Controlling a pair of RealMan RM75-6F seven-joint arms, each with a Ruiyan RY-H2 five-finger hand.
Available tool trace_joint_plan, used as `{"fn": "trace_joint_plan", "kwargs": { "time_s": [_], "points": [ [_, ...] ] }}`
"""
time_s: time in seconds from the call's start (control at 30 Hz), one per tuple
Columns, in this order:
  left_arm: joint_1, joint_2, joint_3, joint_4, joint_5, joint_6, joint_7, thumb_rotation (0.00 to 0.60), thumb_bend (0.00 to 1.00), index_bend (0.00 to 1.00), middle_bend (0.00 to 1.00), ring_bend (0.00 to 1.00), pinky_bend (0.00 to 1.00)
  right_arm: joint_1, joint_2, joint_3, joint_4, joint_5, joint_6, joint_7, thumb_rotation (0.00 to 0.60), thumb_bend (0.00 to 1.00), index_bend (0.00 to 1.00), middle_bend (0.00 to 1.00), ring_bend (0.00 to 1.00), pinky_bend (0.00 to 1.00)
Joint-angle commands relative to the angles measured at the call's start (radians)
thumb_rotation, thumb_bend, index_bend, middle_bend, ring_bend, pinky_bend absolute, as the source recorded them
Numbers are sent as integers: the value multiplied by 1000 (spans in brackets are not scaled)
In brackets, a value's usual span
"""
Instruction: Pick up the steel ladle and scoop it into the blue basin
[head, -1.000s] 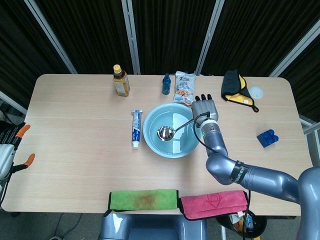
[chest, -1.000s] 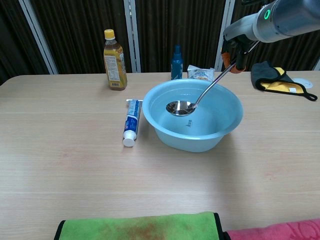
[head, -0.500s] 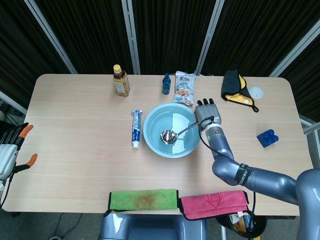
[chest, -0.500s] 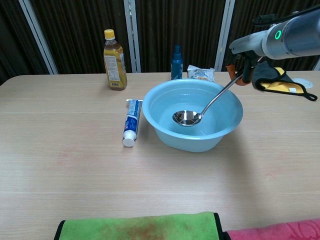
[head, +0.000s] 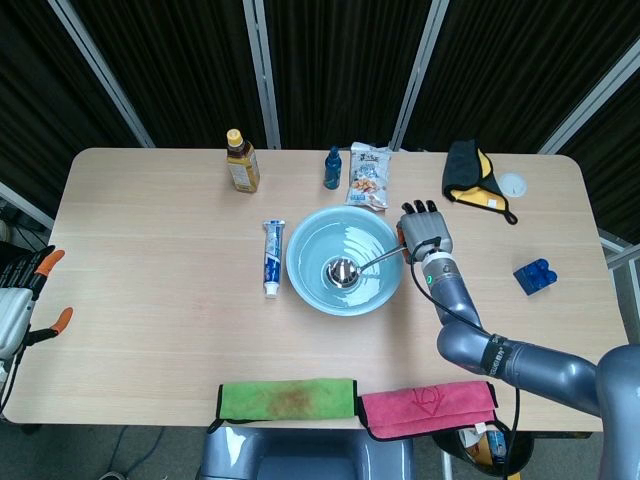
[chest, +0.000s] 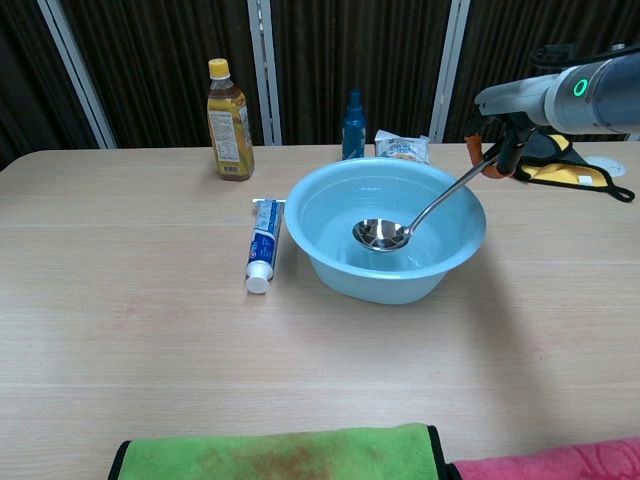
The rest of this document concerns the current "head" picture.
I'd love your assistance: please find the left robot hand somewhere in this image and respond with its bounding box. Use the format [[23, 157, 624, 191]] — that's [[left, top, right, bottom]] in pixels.
[[0, 244, 75, 361]]

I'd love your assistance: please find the metal ladle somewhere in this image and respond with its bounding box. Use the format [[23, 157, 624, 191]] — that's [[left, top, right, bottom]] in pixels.
[[319, 243, 407, 290]]

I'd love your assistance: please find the grey metal partition post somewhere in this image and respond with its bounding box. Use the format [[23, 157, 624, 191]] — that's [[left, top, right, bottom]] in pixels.
[[242, 0, 282, 150], [538, 34, 640, 155], [48, 0, 156, 149], [388, 0, 450, 151], [0, 179, 55, 231], [597, 229, 640, 274]]

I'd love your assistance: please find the light blue bowl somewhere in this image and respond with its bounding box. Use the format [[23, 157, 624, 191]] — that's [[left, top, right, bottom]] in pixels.
[[285, 205, 405, 317]]

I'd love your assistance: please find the blue toy building block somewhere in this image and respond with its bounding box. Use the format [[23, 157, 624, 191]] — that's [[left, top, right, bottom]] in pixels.
[[512, 257, 559, 297]]

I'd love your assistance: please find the small blue spray bottle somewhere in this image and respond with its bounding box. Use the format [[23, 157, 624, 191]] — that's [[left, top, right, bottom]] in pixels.
[[323, 146, 343, 190]]

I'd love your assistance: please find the grey and yellow cloth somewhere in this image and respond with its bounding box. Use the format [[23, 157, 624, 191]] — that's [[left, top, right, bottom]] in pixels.
[[441, 139, 519, 225]]

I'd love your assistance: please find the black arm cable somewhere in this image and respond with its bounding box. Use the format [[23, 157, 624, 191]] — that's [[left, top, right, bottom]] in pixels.
[[410, 237, 522, 480]]

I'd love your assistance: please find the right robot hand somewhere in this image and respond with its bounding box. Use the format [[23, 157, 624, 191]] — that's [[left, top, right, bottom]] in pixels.
[[397, 199, 455, 264]]

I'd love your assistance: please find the white blue toothpaste tube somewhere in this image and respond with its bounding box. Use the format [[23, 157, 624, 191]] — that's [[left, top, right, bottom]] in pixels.
[[262, 218, 287, 300]]

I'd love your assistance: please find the black waste bin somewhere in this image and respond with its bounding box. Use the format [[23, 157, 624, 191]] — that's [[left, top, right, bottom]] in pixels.
[[432, 422, 536, 476]]

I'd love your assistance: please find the pink microfibre cloth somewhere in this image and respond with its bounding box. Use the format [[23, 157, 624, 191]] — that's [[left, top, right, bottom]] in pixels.
[[357, 380, 499, 442]]

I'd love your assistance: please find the white snack bag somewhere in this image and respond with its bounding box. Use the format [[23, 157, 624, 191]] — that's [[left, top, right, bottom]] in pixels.
[[343, 141, 393, 213]]

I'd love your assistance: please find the yellow capped tea bottle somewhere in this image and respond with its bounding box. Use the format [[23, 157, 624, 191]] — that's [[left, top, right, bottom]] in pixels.
[[225, 128, 261, 195]]

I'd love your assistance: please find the grey robot torso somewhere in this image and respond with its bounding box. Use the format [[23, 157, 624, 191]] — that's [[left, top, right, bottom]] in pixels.
[[199, 424, 416, 480]]

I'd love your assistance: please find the white round table cap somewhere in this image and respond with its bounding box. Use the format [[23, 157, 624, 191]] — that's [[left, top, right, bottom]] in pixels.
[[498, 172, 528, 198]]

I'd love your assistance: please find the green microfibre cloth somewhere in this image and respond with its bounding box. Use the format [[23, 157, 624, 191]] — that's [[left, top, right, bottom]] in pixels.
[[206, 378, 359, 434]]

